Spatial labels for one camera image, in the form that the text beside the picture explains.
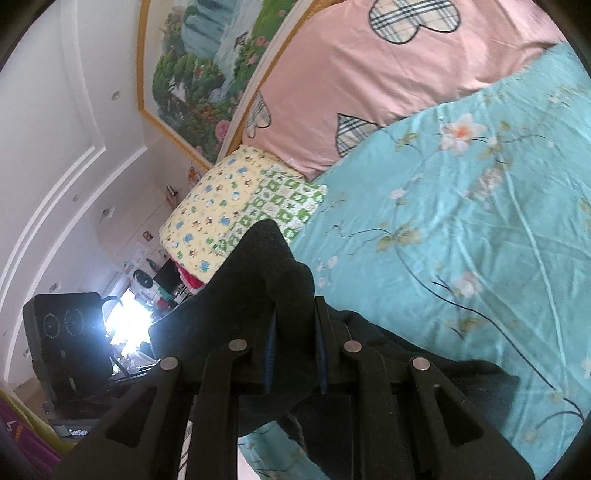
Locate black pants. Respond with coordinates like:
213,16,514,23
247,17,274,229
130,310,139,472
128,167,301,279
148,220,520,480

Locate yellow patterned pillow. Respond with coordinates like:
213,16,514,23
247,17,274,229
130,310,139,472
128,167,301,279
159,145,278,282

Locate blue floral bed sheet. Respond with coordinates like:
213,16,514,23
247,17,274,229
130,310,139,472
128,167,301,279
238,41,591,480

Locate pink quilt with plaid hearts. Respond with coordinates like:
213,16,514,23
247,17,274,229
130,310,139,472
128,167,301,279
240,0,566,181

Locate red cloth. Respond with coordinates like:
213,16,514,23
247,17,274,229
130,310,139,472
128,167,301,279
178,270,206,294

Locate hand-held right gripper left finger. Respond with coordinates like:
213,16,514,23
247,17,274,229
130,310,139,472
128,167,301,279
53,309,278,480

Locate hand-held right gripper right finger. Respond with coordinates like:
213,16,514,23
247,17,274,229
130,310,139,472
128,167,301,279
314,298,536,480

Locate green checked pillow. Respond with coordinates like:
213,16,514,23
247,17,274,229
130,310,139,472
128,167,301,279
215,161,328,257

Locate framed landscape painting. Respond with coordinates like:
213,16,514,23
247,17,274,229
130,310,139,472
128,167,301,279
139,0,319,169

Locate purple cloth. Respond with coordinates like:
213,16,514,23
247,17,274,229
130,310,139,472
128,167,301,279
0,388,63,480

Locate black monitor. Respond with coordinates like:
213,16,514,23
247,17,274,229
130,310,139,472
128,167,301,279
151,264,180,301

